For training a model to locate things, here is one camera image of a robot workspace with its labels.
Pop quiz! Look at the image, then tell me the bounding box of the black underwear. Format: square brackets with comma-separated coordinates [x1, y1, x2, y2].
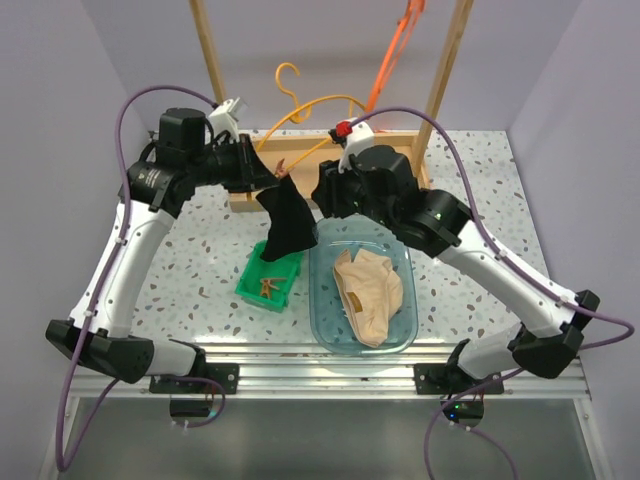
[256, 175, 318, 262]

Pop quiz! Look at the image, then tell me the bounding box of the green plastic bin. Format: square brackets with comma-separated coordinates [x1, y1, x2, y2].
[235, 240, 304, 313]

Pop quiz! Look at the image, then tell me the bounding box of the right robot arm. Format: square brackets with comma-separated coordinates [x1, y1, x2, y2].
[311, 145, 600, 394]

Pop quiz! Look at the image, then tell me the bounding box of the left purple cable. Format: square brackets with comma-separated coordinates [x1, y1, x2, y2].
[53, 84, 226, 473]

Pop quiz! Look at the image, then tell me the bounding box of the beige underwear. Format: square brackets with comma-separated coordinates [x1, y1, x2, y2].
[333, 248, 404, 348]

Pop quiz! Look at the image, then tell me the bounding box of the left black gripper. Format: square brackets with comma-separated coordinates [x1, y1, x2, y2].
[188, 133, 280, 193]

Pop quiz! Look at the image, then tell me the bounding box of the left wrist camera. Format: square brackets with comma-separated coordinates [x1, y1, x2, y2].
[207, 97, 247, 140]

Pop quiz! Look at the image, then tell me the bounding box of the clear blue plastic container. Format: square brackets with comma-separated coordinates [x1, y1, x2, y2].
[309, 216, 418, 356]

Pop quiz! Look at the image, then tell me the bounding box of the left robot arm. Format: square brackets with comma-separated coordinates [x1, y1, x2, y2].
[45, 102, 278, 393]

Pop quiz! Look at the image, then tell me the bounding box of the wooden hanger rack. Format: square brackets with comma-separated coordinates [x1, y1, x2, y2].
[189, 1, 473, 186]

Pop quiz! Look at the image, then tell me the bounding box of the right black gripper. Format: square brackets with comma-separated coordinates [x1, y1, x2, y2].
[311, 154, 396, 230]

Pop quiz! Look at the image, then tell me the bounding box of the yellow plastic hanger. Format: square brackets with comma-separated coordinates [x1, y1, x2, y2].
[256, 62, 367, 173]

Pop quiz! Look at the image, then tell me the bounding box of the orange plastic hanger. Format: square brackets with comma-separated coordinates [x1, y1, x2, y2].
[365, 0, 427, 111]

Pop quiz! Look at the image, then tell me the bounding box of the aluminium rail frame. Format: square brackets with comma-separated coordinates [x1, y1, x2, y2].
[69, 130, 591, 401]

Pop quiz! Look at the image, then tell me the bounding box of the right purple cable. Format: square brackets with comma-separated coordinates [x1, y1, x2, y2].
[352, 105, 636, 480]

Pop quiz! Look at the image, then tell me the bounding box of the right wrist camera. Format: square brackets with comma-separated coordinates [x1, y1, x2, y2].
[329, 118, 375, 174]

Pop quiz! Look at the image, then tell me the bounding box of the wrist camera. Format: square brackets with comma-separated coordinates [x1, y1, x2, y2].
[207, 97, 247, 140]
[329, 118, 375, 174]

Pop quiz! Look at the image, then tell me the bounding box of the purple cable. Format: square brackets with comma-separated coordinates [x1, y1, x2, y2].
[53, 84, 226, 473]
[352, 105, 636, 480]

